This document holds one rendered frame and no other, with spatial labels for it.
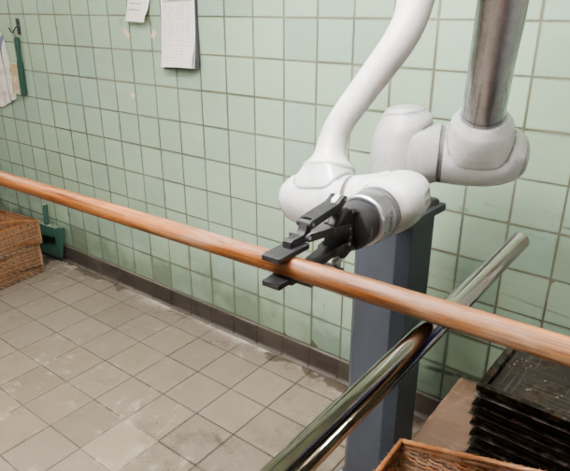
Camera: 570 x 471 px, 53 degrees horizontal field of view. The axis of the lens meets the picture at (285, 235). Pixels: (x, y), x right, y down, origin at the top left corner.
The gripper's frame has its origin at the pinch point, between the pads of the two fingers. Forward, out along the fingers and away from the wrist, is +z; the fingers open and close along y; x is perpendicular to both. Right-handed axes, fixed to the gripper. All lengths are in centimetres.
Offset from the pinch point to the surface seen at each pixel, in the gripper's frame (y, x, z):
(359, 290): -0.5, -12.4, 1.7
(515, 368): 36, -22, -50
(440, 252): 48, 24, -125
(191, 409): 119, 100, -71
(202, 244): 0.0, 13.9, 1.8
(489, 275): 2.1, -22.3, -17.4
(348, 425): 2.5, -21.9, 20.1
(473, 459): 43, -22, -27
